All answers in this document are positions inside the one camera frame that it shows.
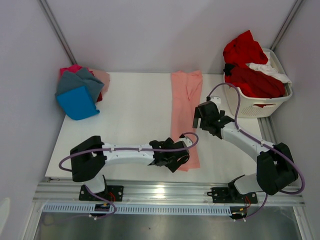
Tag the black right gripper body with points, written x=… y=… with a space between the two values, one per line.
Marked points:
x=203 y=124

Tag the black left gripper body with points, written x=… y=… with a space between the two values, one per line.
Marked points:
x=168 y=141

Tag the salmon pink t shirt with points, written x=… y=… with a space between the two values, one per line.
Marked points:
x=186 y=94

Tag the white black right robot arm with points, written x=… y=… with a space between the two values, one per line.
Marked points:
x=274 y=162

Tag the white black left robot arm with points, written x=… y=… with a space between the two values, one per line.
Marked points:
x=92 y=155

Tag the red folded shirt in stack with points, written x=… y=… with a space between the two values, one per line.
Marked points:
x=100 y=97

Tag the white laundry basket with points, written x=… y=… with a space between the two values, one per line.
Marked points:
x=251 y=107

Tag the black garment in basket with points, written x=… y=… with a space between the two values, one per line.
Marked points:
x=228 y=67

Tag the dark red shirt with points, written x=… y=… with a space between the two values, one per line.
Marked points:
x=255 y=84

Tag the bright red shirt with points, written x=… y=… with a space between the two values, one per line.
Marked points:
x=244 y=50

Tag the white shirt in basket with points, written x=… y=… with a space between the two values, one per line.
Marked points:
x=268 y=70

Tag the pale pink folded shirt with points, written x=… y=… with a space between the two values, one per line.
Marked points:
x=104 y=77

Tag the blue folded t shirt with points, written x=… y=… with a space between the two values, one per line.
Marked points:
x=77 y=103

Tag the grey blue folded shirt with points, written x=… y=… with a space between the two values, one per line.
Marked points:
x=82 y=78

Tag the magenta folded shirt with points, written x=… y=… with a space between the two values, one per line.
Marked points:
x=73 y=69

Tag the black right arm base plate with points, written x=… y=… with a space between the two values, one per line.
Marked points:
x=229 y=195

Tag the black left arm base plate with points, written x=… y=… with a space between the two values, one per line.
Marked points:
x=113 y=193

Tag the white slotted cable duct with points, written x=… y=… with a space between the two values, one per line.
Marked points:
x=139 y=209

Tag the right aluminium corner post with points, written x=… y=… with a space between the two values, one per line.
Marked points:
x=293 y=12

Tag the aluminium corner post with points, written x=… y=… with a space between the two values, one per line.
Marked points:
x=50 y=16
x=293 y=12

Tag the left aluminium corner post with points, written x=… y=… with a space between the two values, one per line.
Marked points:
x=50 y=16

